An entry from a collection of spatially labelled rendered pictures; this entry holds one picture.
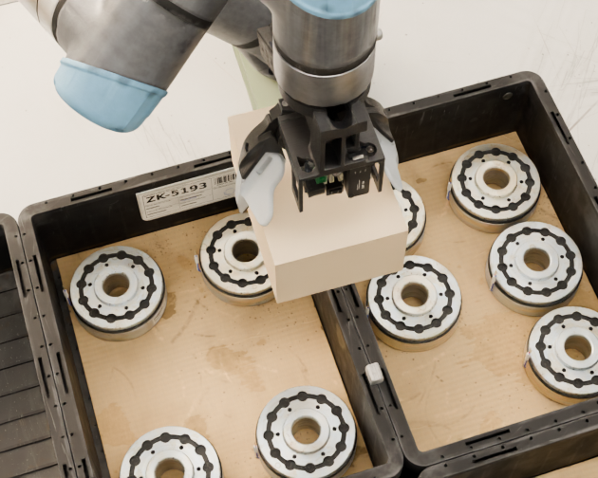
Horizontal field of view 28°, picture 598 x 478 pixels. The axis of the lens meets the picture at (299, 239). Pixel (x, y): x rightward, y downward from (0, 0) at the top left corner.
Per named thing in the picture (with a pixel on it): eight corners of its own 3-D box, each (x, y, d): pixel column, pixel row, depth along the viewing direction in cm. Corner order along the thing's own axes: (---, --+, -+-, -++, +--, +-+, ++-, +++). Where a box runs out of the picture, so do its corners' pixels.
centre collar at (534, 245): (505, 252, 131) (506, 249, 130) (544, 235, 132) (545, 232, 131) (528, 288, 129) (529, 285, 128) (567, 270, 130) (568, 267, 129)
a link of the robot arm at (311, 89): (260, 7, 87) (366, -19, 88) (262, 45, 91) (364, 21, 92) (289, 87, 83) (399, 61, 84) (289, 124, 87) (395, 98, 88)
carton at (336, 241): (232, 160, 115) (227, 117, 109) (350, 131, 117) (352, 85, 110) (276, 303, 108) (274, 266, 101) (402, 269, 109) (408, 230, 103)
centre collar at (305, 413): (274, 418, 122) (274, 416, 121) (320, 402, 123) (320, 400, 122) (291, 462, 120) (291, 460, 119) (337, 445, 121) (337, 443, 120)
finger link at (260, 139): (228, 177, 101) (282, 115, 95) (223, 163, 101) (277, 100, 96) (273, 182, 103) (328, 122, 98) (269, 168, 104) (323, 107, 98)
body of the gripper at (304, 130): (295, 217, 97) (294, 137, 86) (267, 133, 101) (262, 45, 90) (384, 194, 98) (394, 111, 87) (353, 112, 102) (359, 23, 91)
